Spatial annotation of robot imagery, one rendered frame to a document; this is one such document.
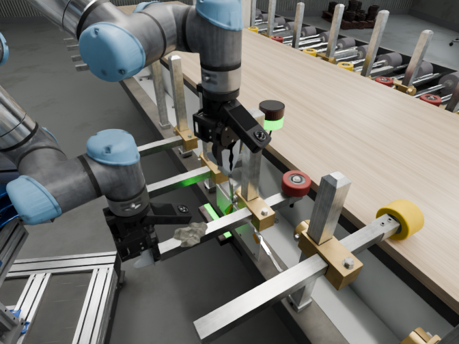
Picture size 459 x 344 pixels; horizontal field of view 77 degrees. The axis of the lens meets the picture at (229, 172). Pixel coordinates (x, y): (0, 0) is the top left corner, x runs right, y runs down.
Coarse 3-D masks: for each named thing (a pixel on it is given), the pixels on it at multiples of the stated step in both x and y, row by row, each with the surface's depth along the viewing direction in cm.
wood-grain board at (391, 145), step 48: (288, 48) 176; (240, 96) 123; (288, 96) 123; (336, 96) 123; (384, 96) 123; (288, 144) 95; (336, 144) 95; (384, 144) 95; (432, 144) 95; (384, 192) 77; (432, 192) 77; (384, 240) 65; (432, 240) 65; (432, 288) 58
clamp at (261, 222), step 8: (240, 192) 81; (240, 200) 80; (256, 200) 79; (240, 208) 82; (248, 208) 78; (256, 208) 77; (256, 216) 75; (264, 216) 74; (272, 216) 75; (256, 224) 76; (264, 224) 76; (272, 224) 78
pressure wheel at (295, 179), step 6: (288, 174) 82; (294, 174) 82; (300, 174) 82; (306, 174) 82; (282, 180) 81; (288, 180) 80; (294, 180) 80; (300, 180) 80; (306, 180) 80; (282, 186) 81; (288, 186) 78; (294, 186) 78; (300, 186) 78; (306, 186) 78; (288, 192) 80; (294, 192) 78; (300, 192) 78; (306, 192) 79
